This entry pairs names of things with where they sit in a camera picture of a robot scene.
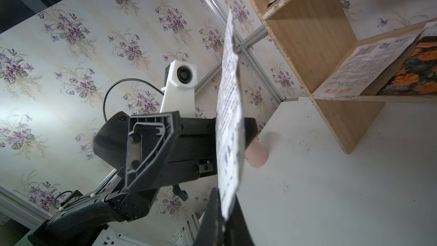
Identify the wooden two-tier shelf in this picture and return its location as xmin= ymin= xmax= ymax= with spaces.
xmin=250 ymin=0 xmax=437 ymax=154

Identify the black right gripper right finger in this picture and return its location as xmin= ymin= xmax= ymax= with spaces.
xmin=223 ymin=198 xmax=255 ymax=246

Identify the white text seed bag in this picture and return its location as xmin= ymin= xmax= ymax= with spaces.
xmin=216 ymin=11 xmax=245 ymax=221

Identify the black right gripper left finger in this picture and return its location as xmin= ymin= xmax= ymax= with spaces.
xmin=193 ymin=187 xmax=224 ymax=246

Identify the dark marigold seed bag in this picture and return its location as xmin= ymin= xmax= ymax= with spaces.
xmin=378 ymin=35 xmax=437 ymax=96

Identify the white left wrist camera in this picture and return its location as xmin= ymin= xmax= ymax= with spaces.
xmin=160 ymin=60 xmax=198 ymax=118

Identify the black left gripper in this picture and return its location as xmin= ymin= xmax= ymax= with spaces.
xmin=124 ymin=110 xmax=259 ymax=192

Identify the white lower-shelf seed bag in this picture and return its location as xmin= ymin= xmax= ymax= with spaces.
xmin=313 ymin=28 xmax=424 ymax=99

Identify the pink pen cup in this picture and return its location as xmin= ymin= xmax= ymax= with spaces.
xmin=245 ymin=138 xmax=269 ymax=169

